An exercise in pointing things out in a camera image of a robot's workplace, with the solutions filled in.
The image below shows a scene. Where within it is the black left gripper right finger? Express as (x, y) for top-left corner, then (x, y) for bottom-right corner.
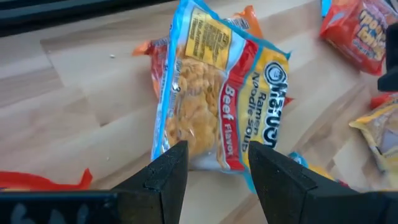
(248, 140), (371, 224)

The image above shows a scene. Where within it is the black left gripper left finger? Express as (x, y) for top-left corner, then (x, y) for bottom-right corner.
(111, 140), (189, 224)

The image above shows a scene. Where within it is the red Saucy Noodles pack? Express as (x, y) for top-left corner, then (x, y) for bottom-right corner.
(0, 167), (94, 191)
(369, 92), (396, 110)
(319, 0), (398, 77)
(132, 4), (295, 106)

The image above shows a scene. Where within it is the yellow creamy chicken ramen pack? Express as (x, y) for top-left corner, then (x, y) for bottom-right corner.
(348, 102), (398, 190)

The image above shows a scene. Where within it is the black aluminium table frame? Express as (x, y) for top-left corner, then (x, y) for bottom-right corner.
(0, 0), (178, 38)

